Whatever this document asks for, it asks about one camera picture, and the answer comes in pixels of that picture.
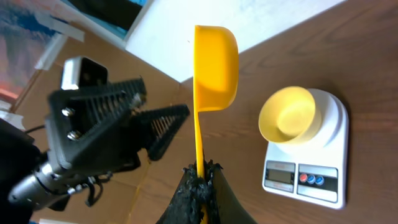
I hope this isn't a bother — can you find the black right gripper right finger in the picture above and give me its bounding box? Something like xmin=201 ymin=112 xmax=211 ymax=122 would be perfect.
xmin=205 ymin=160 xmax=257 ymax=224

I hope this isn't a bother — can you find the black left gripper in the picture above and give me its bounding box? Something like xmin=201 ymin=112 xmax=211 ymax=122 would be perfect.
xmin=49 ymin=78 xmax=190 ymax=174

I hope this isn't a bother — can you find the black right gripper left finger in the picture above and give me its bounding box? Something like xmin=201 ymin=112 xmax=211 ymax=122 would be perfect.
xmin=156 ymin=166 xmax=205 ymax=224

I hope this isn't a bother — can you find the yellow measuring scoop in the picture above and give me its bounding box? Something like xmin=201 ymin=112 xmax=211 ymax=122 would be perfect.
xmin=192 ymin=25 xmax=239 ymax=224

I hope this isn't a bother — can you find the yellow plastic bowl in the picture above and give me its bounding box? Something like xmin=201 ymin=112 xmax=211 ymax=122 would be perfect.
xmin=258 ymin=86 xmax=322 ymax=145

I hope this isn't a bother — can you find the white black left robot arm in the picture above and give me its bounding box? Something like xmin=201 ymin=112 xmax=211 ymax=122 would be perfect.
xmin=1 ymin=78 xmax=190 ymax=223

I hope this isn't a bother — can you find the white digital kitchen scale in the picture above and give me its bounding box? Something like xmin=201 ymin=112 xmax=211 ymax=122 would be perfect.
xmin=262 ymin=88 xmax=349 ymax=209

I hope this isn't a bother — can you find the white foam board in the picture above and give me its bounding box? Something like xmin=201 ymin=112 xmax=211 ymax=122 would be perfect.
xmin=124 ymin=0 xmax=346 ymax=83

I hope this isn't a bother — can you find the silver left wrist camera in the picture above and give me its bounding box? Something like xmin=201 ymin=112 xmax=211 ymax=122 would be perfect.
xmin=60 ymin=56 xmax=108 ymax=90

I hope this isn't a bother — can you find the black left camera cable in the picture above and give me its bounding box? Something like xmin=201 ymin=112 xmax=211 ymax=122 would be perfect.
xmin=24 ymin=124 xmax=46 ymax=134

